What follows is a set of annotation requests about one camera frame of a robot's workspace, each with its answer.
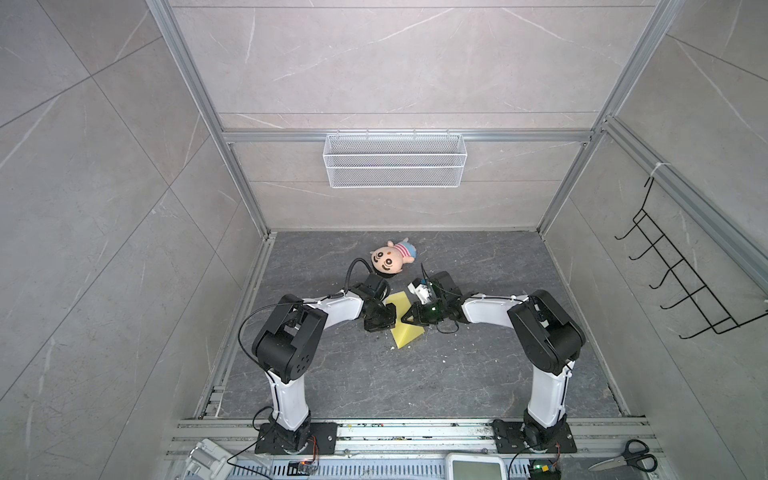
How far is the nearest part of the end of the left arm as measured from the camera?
766mm

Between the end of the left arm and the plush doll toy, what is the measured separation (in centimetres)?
18

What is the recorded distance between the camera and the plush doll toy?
3.37 ft
